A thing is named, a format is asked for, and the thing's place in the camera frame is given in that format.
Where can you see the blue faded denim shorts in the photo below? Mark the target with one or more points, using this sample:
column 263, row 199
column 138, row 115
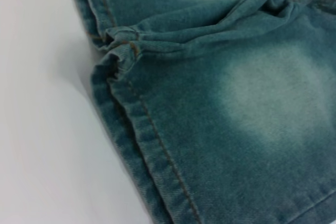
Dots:
column 210, row 129

